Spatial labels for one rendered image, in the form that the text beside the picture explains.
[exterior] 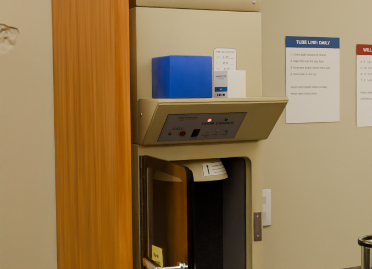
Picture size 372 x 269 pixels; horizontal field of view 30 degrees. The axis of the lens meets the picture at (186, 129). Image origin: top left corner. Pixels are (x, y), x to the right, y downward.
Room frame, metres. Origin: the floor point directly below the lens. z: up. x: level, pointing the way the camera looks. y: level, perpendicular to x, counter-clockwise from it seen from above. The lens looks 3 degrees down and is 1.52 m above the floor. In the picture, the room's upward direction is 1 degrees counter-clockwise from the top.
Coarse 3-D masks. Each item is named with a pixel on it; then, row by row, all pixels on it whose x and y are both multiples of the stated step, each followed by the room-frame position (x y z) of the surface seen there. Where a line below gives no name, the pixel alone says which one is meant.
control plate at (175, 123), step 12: (168, 120) 1.46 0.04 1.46; (180, 120) 1.48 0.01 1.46; (192, 120) 1.49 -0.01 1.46; (204, 120) 1.50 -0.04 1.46; (216, 120) 1.52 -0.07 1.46; (228, 120) 1.53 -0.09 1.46; (240, 120) 1.54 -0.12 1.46; (168, 132) 1.49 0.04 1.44; (192, 132) 1.52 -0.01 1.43; (204, 132) 1.53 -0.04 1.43; (228, 132) 1.56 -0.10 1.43
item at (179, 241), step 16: (144, 160) 1.49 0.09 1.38; (160, 160) 1.37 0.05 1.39; (144, 176) 1.49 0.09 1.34; (160, 176) 1.37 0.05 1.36; (176, 176) 1.27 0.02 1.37; (160, 192) 1.38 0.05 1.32; (176, 192) 1.27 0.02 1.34; (160, 208) 1.38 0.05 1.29; (176, 208) 1.28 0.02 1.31; (160, 224) 1.38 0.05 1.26; (176, 224) 1.28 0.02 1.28; (160, 240) 1.38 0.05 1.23; (176, 240) 1.28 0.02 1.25; (176, 256) 1.28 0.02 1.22
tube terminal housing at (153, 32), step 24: (144, 24) 1.53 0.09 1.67; (168, 24) 1.55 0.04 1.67; (192, 24) 1.58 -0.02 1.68; (216, 24) 1.60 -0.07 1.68; (240, 24) 1.63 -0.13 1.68; (144, 48) 1.53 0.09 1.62; (168, 48) 1.55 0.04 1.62; (192, 48) 1.58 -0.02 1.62; (240, 48) 1.63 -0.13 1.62; (144, 72) 1.53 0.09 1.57; (144, 96) 1.53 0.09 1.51; (168, 144) 1.55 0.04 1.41; (192, 144) 1.58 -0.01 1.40; (216, 144) 1.60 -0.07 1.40; (240, 144) 1.63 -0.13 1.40
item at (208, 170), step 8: (184, 160) 1.62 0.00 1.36; (192, 160) 1.62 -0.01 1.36; (200, 160) 1.62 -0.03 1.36; (208, 160) 1.63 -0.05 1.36; (216, 160) 1.65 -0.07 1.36; (192, 168) 1.61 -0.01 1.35; (200, 168) 1.61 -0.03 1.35; (208, 168) 1.62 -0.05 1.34; (216, 168) 1.63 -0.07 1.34; (224, 168) 1.67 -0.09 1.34; (200, 176) 1.60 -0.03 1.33; (208, 176) 1.61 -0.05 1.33; (216, 176) 1.62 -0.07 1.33; (224, 176) 1.65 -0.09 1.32
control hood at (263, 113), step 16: (144, 112) 1.48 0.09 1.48; (160, 112) 1.44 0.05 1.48; (176, 112) 1.45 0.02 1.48; (192, 112) 1.47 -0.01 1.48; (208, 112) 1.49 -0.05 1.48; (224, 112) 1.51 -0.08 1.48; (256, 112) 1.54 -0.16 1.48; (272, 112) 1.56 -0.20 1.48; (144, 128) 1.48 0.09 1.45; (160, 128) 1.47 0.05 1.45; (240, 128) 1.57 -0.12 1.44; (256, 128) 1.59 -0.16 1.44; (272, 128) 1.61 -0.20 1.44; (144, 144) 1.50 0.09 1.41
